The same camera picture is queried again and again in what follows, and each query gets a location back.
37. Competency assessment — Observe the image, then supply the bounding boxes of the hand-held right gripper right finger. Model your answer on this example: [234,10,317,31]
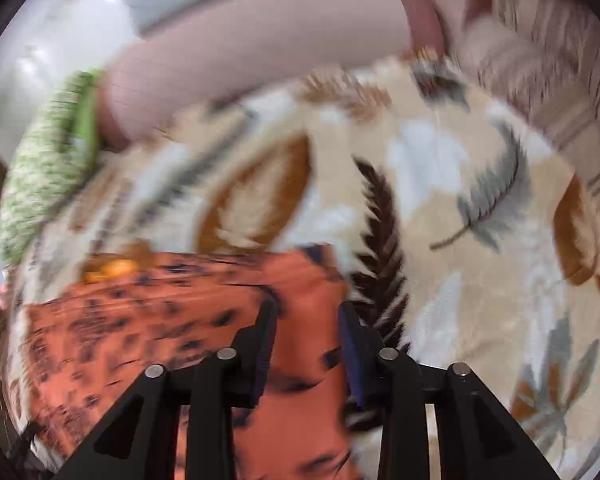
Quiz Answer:
[337,301,561,480]

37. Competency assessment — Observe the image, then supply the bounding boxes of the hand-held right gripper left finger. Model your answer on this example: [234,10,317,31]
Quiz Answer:
[55,300,280,480]

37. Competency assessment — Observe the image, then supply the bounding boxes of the orange floral shirt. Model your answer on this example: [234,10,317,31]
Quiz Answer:
[10,242,366,480]

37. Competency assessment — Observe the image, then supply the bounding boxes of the leaf print blanket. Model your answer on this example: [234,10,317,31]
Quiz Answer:
[0,57,600,480]

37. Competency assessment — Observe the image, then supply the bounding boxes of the green patterned pillow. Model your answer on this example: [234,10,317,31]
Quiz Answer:
[0,70,103,266]

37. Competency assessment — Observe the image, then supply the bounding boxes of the striped floral cushion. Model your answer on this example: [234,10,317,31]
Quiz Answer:
[460,0,600,221]

